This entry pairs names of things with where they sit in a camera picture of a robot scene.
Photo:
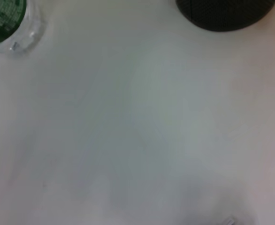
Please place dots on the clear green label water bottle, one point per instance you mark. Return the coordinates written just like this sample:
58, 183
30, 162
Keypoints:
3, 21

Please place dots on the black mesh pen holder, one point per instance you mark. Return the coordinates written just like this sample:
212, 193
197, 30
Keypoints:
224, 14

